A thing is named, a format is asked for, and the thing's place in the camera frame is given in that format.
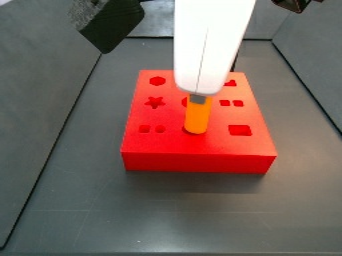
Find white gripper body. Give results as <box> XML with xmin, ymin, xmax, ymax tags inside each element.
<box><xmin>174</xmin><ymin>0</ymin><xmax>257</xmax><ymax>96</ymax></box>

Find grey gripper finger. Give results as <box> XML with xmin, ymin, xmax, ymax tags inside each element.
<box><xmin>190</xmin><ymin>94</ymin><xmax>206</xmax><ymax>104</ymax></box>

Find orange oval peg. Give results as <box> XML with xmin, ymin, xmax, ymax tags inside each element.
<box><xmin>184</xmin><ymin>94</ymin><xmax>213</xmax><ymax>134</ymax></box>

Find dark object top right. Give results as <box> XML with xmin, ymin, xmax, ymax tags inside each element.
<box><xmin>271</xmin><ymin>0</ymin><xmax>325</xmax><ymax>13</ymax></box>

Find red shape sorter block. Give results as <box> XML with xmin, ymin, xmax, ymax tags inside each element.
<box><xmin>120</xmin><ymin>70</ymin><xmax>278</xmax><ymax>174</ymax></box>

